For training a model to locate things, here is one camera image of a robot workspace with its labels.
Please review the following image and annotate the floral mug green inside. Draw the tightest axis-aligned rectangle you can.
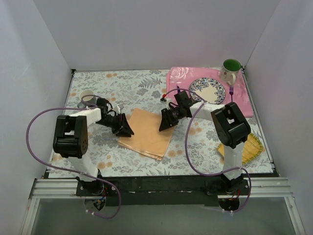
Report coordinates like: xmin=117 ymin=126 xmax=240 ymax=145
xmin=219 ymin=59 xmax=241 ymax=85

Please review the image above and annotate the yellow bamboo mat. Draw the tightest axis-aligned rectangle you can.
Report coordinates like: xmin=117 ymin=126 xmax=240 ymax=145
xmin=217 ymin=133 xmax=264 ymax=165

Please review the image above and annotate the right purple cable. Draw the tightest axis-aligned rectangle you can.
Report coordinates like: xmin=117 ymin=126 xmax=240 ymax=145
xmin=161 ymin=88 xmax=252 ymax=214

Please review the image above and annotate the purple cable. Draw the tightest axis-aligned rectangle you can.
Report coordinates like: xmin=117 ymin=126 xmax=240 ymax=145
xmin=25 ymin=95 xmax=122 ymax=219
xmin=161 ymin=88 xmax=252 ymax=214

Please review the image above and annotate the aluminium frame rail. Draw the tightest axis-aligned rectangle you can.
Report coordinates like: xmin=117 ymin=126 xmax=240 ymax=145
xmin=30 ymin=176 xmax=293 ymax=198

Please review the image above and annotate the blue floral plate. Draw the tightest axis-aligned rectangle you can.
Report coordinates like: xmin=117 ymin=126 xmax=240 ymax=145
xmin=189 ymin=77 xmax=226 ymax=105

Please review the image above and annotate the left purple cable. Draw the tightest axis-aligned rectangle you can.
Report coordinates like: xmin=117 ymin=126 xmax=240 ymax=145
xmin=25 ymin=95 xmax=122 ymax=219

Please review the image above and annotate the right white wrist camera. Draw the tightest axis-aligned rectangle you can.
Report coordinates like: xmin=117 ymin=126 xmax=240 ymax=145
xmin=160 ymin=94 xmax=172 ymax=110

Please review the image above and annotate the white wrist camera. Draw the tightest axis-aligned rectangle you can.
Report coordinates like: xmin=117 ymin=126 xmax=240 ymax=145
xmin=160 ymin=94 xmax=172 ymax=110
xmin=116 ymin=104 xmax=124 ymax=114

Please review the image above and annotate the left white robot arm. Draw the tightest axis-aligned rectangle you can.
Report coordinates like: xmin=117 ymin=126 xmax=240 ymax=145
xmin=53 ymin=98 xmax=134 ymax=196

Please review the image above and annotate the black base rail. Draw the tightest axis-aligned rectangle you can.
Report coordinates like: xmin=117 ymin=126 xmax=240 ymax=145
xmin=76 ymin=175 xmax=249 ymax=207

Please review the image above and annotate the purple fork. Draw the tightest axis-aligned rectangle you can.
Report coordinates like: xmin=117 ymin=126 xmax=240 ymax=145
xmin=229 ymin=85 xmax=234 ymax=102

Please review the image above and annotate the orange satin napkin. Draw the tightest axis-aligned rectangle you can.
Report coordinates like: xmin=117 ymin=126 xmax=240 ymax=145
xmin=118 ymin=108 xmax=175 ymax=161

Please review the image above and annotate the pink floral placemat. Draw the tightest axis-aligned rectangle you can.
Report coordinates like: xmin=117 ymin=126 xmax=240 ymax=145
xmin=166 ymin=67 xmax=254 ymax=118

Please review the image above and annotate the grey mug white inside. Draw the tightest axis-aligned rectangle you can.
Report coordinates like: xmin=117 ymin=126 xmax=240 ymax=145
xmin=77 ymin=90 xmax=96 ymax=108

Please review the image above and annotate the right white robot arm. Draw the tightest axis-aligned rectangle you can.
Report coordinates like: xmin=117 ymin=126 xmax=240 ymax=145
xmin=158 ymin=91 xmax=251 ymax=195

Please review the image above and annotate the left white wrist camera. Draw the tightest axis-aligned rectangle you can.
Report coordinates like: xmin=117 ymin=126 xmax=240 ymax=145
xmin=116 ymin=104 xmax=124 ymax=114

